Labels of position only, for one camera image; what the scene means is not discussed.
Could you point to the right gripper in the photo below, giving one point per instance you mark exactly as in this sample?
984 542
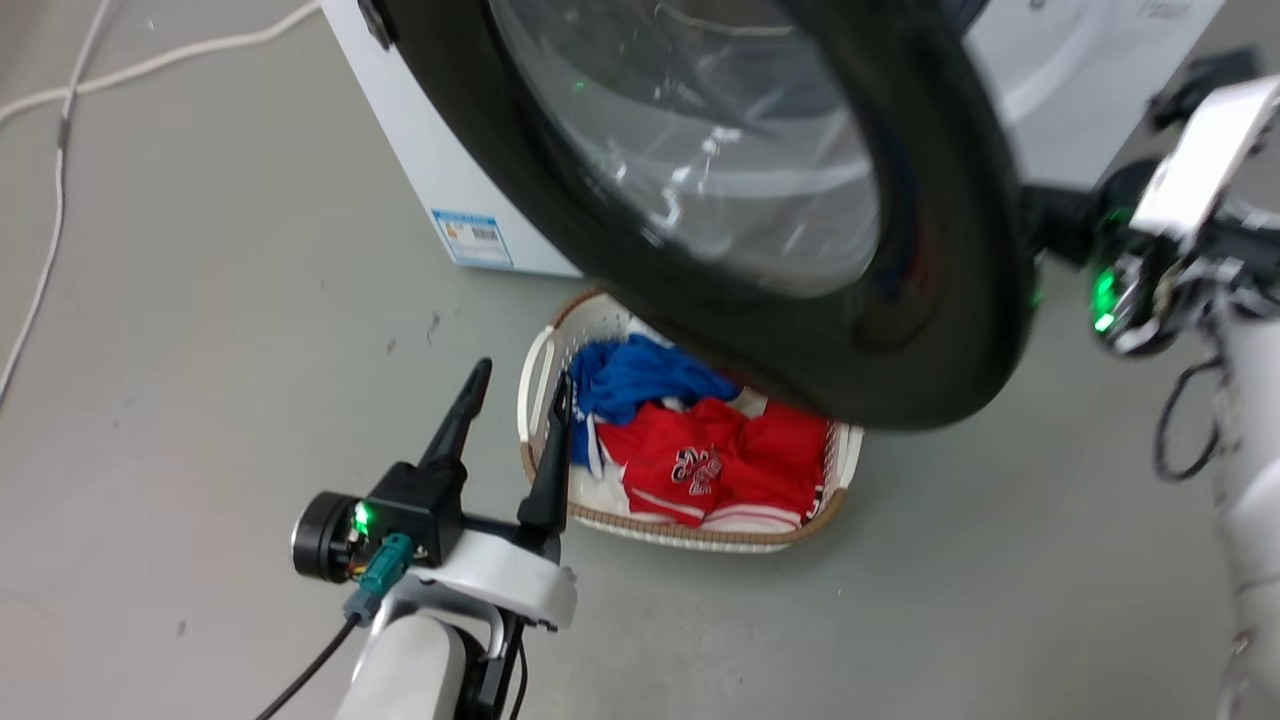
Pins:
1200 170

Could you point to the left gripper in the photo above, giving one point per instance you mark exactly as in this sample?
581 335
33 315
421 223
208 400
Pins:
430 505

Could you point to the black round glass washer door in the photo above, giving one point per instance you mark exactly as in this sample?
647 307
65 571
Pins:
930 300

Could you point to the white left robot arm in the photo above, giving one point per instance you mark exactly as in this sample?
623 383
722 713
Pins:
410 670

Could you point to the white washing machine body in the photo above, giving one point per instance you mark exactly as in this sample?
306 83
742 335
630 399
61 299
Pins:
470 130

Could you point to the white woven laundry basket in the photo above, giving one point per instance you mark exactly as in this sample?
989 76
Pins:
536 400

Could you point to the blue garment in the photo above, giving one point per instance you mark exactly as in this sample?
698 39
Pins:
640 375

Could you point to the red printed jersey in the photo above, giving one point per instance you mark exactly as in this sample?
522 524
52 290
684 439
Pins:
700 465

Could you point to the blue energy label sticker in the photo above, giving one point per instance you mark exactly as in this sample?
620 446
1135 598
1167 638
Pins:
474 238

